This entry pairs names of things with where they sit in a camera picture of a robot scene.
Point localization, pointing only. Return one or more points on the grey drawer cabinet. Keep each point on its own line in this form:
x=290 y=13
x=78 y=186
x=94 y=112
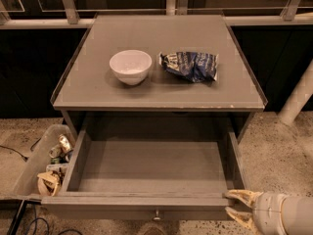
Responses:
x=89 y=85

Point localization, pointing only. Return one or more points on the beige crumpled wrapper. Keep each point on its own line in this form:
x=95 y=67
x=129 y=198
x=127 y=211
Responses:
x=48 y=183

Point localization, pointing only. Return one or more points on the crushed can in bin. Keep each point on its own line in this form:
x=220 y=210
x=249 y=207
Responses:
x=65 y=144

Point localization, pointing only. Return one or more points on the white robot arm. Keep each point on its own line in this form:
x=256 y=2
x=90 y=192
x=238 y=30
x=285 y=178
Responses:
x=297 y=210

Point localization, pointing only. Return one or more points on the black bar on floor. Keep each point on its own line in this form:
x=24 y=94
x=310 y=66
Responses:
x=15 y=223

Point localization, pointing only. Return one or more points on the blue crumpled chip bag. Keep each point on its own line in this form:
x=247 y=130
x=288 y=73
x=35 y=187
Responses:
x=196 y=67

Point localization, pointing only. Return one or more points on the grey top drawer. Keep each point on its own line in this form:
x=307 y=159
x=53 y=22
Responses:
x=152 y=166

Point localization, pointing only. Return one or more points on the metal window frame rail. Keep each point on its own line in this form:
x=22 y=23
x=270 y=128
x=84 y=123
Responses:
x=22 y=14

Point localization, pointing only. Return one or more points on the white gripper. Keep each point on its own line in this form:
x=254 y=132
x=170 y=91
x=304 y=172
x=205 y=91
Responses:
x=269 y=210

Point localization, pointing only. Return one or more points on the white ceramic bowl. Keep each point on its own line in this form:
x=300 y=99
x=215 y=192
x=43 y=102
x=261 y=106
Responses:
x=130 y=66

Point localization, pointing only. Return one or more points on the clear plastic bin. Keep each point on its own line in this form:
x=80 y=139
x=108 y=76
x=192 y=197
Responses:
x=25 y=187

